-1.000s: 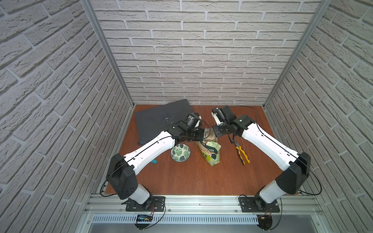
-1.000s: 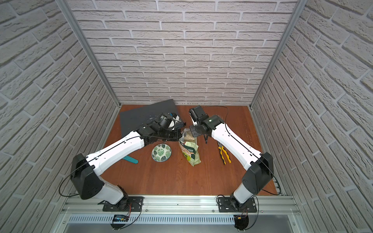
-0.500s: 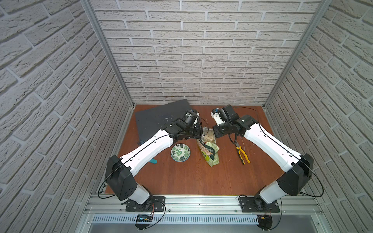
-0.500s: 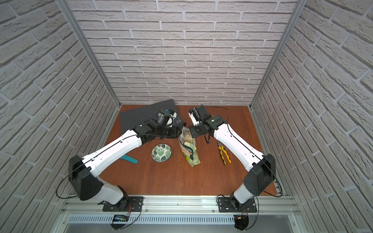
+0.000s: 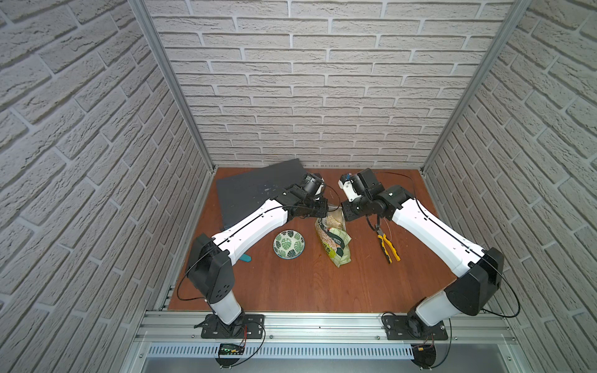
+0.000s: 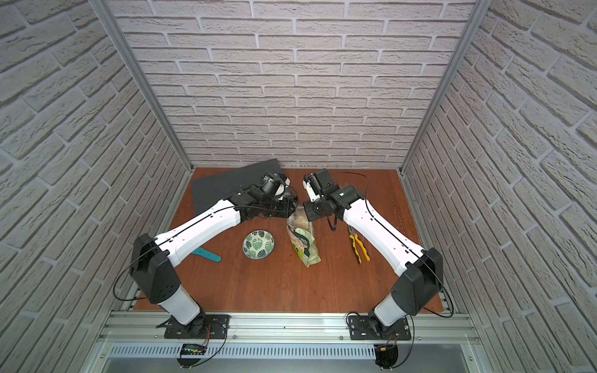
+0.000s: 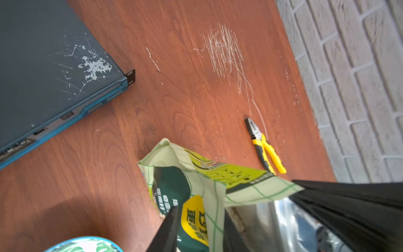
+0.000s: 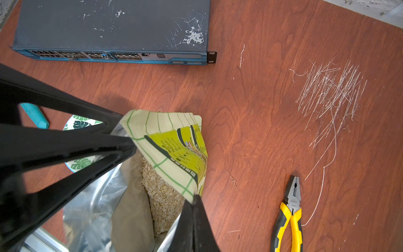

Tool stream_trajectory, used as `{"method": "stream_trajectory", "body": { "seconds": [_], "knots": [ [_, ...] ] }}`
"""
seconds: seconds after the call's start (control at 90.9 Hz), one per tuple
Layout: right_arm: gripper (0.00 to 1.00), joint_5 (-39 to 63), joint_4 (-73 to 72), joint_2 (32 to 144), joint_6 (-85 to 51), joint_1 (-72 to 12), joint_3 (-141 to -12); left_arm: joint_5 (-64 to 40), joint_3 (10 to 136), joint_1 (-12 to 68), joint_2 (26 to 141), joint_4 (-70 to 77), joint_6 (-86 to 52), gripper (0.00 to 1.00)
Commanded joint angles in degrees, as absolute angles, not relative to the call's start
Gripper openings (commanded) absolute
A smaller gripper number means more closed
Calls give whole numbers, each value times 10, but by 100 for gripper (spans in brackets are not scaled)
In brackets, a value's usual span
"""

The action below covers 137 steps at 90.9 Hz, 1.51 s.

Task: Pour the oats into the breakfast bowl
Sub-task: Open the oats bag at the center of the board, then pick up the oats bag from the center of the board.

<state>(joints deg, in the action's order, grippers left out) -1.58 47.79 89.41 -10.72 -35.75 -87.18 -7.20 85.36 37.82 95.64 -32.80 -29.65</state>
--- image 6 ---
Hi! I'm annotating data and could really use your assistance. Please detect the yellow black pliers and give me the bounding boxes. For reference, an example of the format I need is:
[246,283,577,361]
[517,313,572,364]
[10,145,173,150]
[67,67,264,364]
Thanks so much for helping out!
[348,225,371,264]

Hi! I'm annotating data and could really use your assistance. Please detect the green leaf pattern bowl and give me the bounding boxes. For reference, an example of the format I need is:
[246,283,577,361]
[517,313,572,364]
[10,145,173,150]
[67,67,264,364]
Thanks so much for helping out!
[243,230,275,260]

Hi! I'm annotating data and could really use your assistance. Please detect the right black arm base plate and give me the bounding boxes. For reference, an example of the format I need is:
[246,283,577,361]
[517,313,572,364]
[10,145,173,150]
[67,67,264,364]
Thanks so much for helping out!
[345,312,412,342]

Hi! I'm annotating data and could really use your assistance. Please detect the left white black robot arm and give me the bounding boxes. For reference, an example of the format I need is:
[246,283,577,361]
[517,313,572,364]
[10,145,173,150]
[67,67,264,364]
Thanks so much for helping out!
[128,173,297,326]

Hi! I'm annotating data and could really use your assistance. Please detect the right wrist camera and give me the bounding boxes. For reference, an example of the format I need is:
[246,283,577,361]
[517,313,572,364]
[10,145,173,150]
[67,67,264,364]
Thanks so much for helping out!
[303,180,318,202]

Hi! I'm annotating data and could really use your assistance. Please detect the green oats bag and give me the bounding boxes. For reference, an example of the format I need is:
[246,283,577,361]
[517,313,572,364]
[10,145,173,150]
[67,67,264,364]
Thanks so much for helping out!
[287,206,321,268]

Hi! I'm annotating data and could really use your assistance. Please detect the teal plastic tool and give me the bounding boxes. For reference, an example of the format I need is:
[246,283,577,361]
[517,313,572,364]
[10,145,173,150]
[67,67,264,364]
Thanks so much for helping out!
[192,247,222,263]

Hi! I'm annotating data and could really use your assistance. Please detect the aluminium front rail frame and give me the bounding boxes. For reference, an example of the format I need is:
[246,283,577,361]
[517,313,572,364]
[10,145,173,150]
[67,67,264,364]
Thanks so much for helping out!
[93,312,480,363]

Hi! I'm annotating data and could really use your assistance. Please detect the dark grey network switch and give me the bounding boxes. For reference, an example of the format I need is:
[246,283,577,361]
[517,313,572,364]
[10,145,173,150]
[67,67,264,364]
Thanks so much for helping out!
[191,159,282,215]

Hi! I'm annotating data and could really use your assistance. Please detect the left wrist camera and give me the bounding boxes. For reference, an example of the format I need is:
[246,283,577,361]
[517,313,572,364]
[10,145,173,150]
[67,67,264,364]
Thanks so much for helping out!
[264,173,286,198]

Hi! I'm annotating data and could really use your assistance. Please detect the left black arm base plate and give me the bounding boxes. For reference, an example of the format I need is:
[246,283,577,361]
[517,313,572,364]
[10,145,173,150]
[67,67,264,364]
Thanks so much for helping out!
[156,314,230,340]

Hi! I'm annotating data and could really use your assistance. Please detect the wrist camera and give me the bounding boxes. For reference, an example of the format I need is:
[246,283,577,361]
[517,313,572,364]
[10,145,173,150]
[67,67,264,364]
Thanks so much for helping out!
[264,173,286,198]
[303,180,318,202]

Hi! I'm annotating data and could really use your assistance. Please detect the left green controller board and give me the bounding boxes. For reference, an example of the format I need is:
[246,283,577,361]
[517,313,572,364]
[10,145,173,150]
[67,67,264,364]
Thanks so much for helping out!
[180,343,208,357]

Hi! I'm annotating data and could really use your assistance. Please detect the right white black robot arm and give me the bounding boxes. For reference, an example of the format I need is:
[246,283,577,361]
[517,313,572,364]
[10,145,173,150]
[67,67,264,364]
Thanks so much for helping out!
[303,169,443,334]

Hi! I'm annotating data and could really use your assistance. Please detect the right round black controller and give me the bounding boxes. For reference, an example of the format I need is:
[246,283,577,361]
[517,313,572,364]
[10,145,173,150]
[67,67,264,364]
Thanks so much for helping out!
[374,344,399,369]

